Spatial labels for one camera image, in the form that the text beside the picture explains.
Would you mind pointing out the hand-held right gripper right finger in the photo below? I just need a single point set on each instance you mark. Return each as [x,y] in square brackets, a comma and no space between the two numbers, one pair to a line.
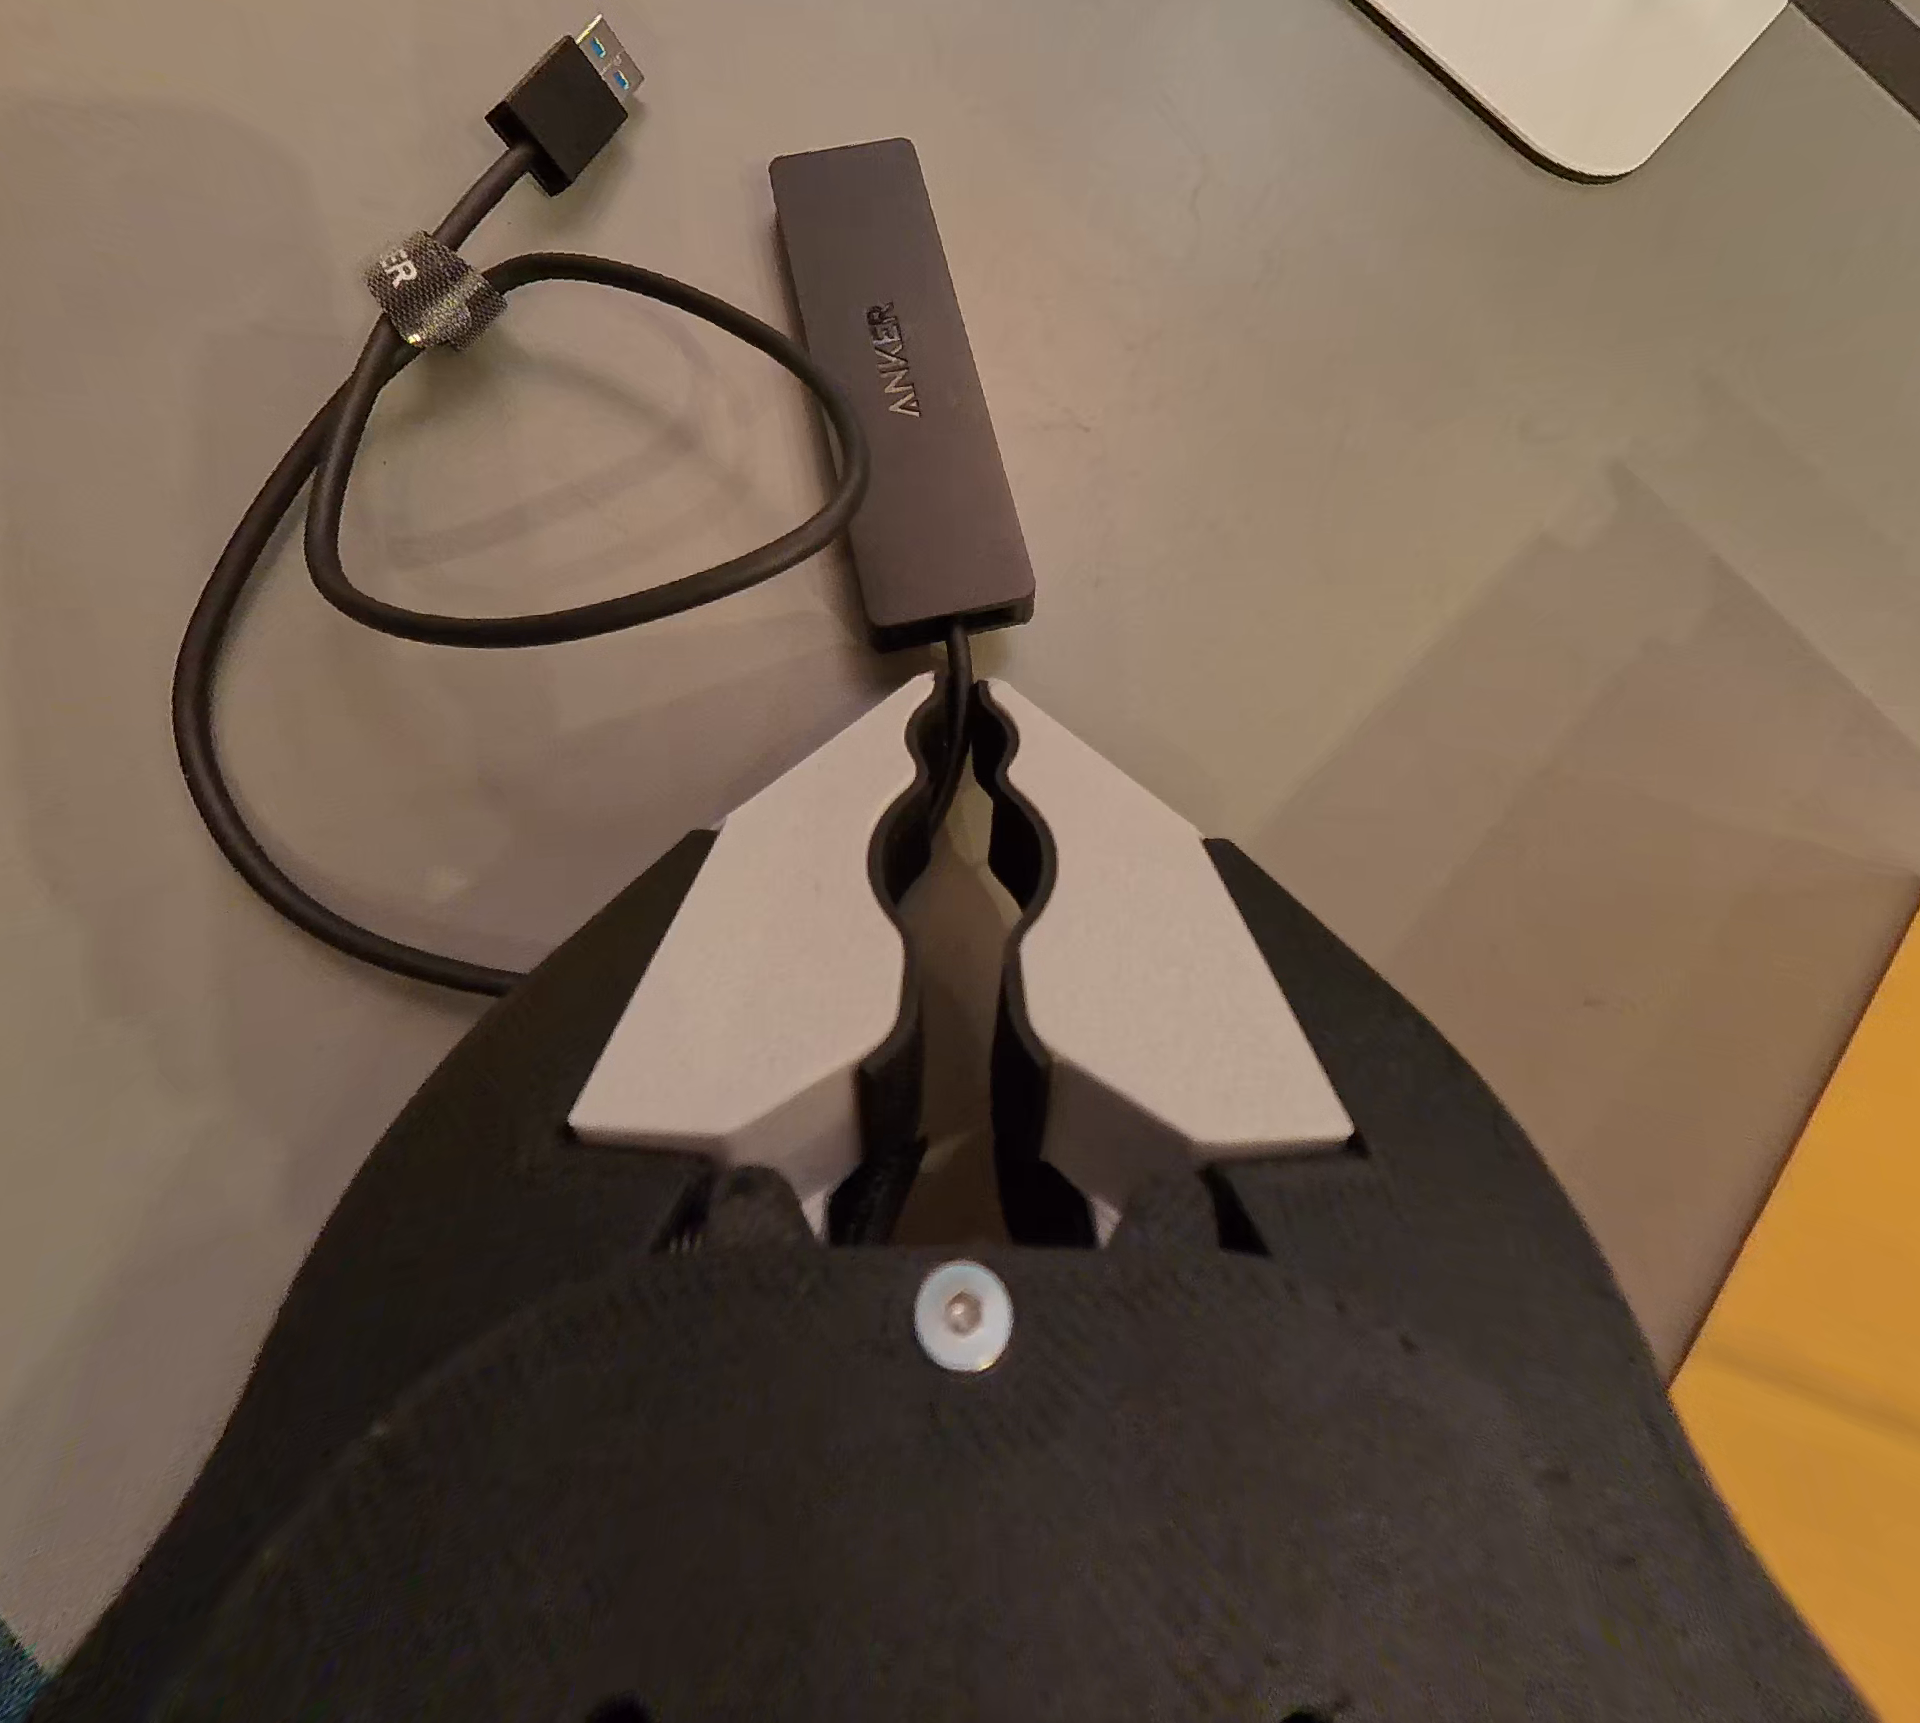
[1170,987]

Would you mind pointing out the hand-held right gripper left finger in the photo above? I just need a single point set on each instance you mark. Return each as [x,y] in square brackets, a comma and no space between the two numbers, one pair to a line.
[747,973]

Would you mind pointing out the yellow plastic bin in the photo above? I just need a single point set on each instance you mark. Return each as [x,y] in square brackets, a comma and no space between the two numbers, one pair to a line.
[1830,1379]

